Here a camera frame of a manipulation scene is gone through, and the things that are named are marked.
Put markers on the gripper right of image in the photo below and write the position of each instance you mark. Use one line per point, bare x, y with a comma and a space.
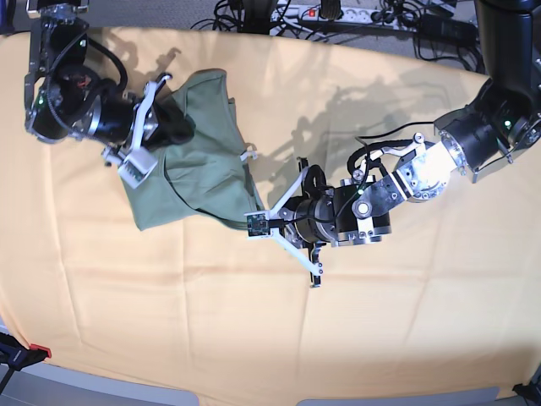
305, 217

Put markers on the gripper left of image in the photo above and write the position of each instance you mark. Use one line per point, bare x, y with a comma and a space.
125, 123

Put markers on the green T-shirt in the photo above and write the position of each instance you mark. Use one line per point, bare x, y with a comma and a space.
207, 175

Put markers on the white power strip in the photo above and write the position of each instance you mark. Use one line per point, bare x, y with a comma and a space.
313, 13

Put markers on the yellow table cloth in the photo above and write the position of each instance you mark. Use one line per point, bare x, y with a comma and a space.
449, 301

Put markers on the black power adapter brick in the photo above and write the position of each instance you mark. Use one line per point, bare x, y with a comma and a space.
449, 31

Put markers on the blue clamp with red tip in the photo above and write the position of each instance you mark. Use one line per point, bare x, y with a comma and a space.
17, 357

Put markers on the black clamp right corner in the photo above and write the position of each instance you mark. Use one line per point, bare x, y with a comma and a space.
531, 391

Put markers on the white wrist camera left of image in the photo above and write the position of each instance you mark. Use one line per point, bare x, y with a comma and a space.
135, 169

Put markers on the white wrist camera of image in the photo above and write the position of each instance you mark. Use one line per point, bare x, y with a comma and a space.
135, 169
258, 224

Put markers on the white wrist camera right of image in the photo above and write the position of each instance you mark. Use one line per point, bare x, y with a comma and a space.
258, 224

